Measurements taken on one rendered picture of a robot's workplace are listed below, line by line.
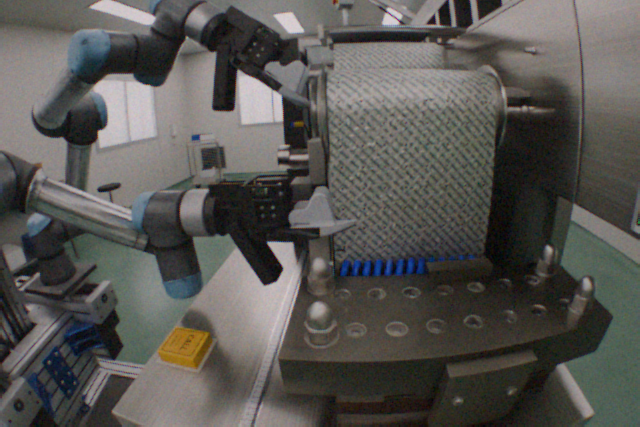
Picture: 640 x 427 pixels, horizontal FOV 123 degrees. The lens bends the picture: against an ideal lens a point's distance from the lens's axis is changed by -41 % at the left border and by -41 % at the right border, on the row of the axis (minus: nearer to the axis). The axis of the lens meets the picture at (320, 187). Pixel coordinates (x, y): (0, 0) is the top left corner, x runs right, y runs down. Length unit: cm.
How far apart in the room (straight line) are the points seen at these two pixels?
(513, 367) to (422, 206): 25
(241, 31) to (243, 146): 594
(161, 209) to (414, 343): 39
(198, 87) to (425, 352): 671
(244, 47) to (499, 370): 53
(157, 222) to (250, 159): 595
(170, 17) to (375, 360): 57
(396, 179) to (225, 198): 24
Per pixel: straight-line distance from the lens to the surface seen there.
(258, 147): 631
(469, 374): 31
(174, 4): 56
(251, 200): 40
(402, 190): 42
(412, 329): 34
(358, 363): 30
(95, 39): 51
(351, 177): 41
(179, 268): 52
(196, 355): 49
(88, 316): 111
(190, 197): 46
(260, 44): 48
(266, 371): 47
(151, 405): 48
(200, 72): 684
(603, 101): 39
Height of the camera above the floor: 125
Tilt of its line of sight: 15 degrees down
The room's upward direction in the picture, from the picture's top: 3 degrees counter-clockwise
